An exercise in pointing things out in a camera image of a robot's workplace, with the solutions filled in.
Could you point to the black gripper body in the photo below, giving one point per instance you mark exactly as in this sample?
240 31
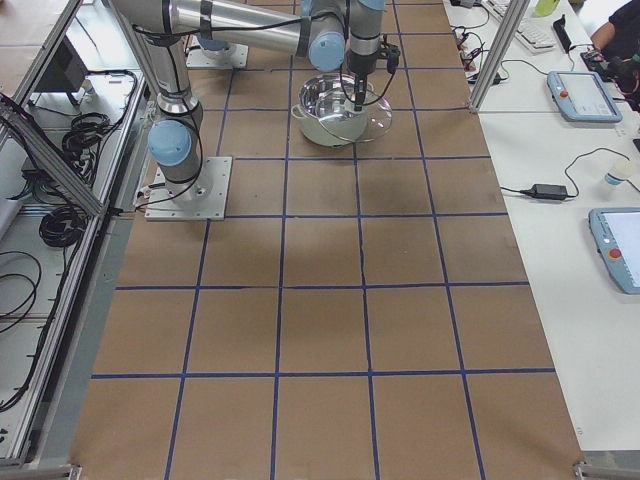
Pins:
359 65

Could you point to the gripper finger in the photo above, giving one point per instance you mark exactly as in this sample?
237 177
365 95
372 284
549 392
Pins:
362 91
355 87

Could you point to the glass pot lid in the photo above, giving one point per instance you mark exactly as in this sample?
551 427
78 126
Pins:
342 125

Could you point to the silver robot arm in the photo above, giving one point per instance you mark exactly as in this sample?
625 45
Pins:
367 25
174 141

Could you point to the white electric cooking pot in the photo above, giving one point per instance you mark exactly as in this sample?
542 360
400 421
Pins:
309 92

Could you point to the white keyboard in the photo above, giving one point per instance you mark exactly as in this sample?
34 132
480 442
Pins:
529 33

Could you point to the black power adapter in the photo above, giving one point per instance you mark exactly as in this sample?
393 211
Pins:
546 192

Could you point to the far teach pendant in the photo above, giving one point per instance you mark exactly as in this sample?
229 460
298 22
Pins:
582 97

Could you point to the teach pendant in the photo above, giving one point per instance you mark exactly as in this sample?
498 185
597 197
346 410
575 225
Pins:
582 97
616 234

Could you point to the white plastic cup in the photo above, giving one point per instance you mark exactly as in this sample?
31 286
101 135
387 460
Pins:
620 172

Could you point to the near teach pendant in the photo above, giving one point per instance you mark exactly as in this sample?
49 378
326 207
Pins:
616 234

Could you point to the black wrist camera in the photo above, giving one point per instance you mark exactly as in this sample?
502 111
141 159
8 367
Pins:
392 56

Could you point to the aluminium frame post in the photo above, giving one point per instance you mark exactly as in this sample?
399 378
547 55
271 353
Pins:
501 41

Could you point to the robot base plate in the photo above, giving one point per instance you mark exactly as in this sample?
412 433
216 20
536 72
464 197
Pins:
205 199

